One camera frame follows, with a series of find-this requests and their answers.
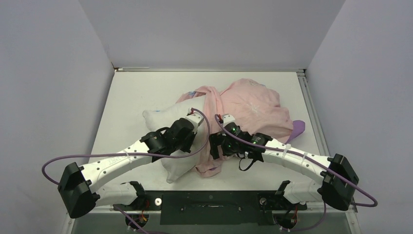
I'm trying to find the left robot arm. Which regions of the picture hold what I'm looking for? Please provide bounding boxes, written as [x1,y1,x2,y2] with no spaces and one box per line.
[58,114,204,218]

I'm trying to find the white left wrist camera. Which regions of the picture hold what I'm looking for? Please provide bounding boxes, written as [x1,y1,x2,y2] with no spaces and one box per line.
[185,108,204,127]

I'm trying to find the purple Elsa print pillowcase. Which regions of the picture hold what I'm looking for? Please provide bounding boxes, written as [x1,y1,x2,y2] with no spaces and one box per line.
[162,78,305,182]

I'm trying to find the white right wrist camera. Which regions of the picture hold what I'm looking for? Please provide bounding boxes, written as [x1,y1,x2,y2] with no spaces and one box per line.
[216,114,235,127]

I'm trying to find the white pillow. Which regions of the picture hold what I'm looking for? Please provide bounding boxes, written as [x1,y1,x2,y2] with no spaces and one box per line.
[142,96,207,183]

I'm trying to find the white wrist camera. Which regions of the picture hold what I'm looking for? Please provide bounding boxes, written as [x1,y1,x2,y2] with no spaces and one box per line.
[216,114,235,127]
[185,108,204,127]

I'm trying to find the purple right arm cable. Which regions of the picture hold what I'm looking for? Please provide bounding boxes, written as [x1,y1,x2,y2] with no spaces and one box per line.
[214,114,378,233]

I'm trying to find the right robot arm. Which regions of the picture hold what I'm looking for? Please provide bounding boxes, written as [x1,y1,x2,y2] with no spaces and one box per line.
[209,122,359,211]

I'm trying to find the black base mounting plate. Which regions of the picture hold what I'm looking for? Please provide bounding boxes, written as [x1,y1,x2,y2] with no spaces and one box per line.
[119,191,307,225]

